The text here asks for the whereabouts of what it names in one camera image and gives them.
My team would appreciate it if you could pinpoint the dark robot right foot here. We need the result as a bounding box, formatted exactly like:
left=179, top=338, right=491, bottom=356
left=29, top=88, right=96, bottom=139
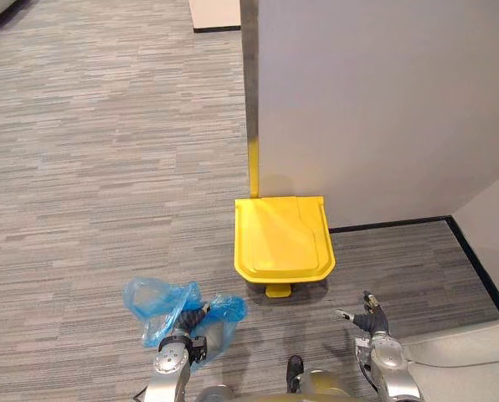
left=286, top=354, right=305, bottom=394

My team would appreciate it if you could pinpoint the yellow pedal trash can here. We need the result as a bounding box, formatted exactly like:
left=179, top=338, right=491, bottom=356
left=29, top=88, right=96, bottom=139
left=234, top=194, right=337, bottom=299

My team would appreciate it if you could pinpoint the silver robot torso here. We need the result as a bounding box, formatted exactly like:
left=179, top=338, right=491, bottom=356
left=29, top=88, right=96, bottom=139
left=228, top=391, right=317, bottom=402

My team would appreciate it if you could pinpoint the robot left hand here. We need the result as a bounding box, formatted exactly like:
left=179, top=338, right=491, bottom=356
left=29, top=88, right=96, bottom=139
left=176, top=303, right=212, bottom=334

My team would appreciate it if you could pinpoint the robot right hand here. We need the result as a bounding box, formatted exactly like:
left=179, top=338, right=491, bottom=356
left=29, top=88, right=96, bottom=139
left=334, top=290, right=391, bottom=335

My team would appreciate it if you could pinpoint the black baseboard strip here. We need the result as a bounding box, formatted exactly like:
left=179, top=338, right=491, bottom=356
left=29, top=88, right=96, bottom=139
left=193, top=25, right=242, bottom=34
left=328, top=215, right=499, bottom=319

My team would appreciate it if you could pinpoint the blue plastic trash bag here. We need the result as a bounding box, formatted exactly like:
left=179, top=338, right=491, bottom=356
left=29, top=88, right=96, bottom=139
left=122, top=276, right=249, bottom=376

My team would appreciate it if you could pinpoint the silver robot right leg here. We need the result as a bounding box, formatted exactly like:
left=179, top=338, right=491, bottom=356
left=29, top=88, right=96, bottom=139
left=293, top=368, right=362, bottom=402

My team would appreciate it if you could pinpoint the silver robot left leg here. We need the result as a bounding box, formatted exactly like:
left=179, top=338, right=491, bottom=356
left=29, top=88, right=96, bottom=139
left=197, top=383, right=239, bottom=402

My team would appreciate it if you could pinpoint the metal wall corner guard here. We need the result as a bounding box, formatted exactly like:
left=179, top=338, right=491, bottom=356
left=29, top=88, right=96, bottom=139
left=239, top=0, right=262, bottom=198

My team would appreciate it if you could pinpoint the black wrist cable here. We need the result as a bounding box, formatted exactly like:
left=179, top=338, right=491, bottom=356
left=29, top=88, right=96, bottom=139
left=355, top=349, right=380, bottom=393

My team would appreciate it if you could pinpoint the silver robot leg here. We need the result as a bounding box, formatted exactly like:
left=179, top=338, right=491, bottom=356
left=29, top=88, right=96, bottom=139
left=293, top=368, right=362, bottom=402
left=197, top=383, right=239, bottom=402

